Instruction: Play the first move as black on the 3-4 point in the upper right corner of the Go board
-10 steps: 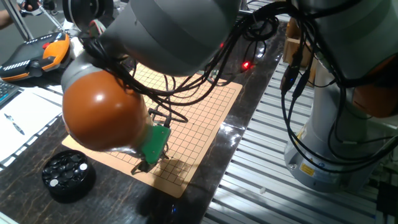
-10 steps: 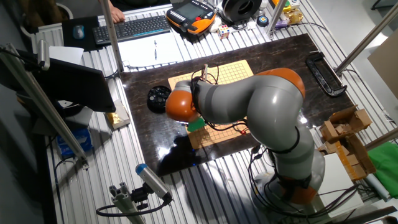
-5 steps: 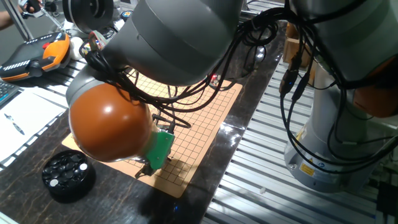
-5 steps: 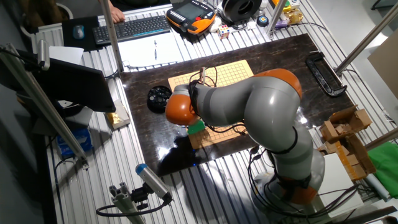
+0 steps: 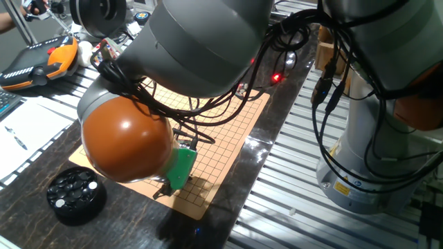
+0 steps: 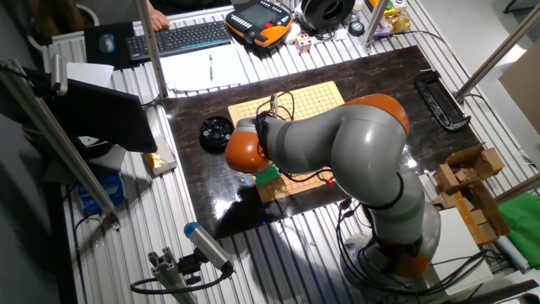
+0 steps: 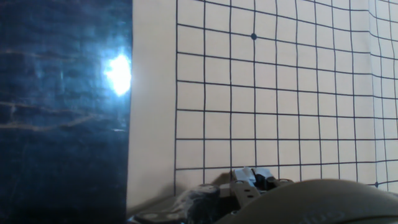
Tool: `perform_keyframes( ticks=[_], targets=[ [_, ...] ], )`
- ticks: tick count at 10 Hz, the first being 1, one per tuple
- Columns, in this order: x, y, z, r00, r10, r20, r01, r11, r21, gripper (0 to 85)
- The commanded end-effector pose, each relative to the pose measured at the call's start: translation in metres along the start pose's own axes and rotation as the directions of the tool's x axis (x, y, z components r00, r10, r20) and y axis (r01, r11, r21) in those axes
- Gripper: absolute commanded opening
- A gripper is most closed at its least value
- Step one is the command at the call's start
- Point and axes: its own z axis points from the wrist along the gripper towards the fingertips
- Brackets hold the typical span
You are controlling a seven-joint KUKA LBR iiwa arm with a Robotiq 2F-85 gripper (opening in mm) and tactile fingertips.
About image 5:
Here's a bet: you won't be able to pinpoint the black filament spool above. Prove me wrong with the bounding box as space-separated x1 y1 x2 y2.
69 0 127 39

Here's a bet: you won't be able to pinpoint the tan go board mat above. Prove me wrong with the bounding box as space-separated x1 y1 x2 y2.
68 77 271 221

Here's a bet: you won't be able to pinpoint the cardboard wooden pieces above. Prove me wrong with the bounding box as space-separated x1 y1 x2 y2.
314 24 354 96

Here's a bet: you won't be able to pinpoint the aluminium frame pole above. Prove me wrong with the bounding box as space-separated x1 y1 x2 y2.
3 0 38 46

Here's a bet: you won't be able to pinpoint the round black blue badge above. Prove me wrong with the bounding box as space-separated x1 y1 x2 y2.
134 11 152 26

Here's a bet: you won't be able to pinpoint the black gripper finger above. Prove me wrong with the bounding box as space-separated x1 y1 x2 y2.
152 187 171 201

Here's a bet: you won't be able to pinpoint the black silver pen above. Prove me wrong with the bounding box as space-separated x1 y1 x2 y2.
4 125 28 151

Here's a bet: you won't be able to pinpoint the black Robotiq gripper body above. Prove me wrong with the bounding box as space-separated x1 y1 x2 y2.
162 179 191 196

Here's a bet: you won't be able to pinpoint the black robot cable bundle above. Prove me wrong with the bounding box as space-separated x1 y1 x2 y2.
90 0 443 194

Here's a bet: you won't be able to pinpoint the white paper sheet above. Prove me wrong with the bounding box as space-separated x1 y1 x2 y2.
0 100 73 181

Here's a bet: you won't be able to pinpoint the person's bare hand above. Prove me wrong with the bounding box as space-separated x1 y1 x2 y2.
19 0 49 17

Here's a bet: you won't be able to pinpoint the white rounded object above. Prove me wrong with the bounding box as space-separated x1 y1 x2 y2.
76 40 94 68

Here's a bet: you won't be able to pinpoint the person's bare forearm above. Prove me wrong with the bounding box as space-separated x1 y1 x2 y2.
0 12 22 35

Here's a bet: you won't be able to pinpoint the black bowl of black stones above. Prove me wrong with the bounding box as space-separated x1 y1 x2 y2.
46 166 107 226

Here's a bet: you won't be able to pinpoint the orange black teach pendant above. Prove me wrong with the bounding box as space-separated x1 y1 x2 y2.
0 35 80 91

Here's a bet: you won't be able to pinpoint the Rubik's cube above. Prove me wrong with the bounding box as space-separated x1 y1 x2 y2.
92 37 122 66

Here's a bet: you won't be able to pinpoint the black computer keyboard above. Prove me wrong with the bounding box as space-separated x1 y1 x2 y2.
0 90 22 118

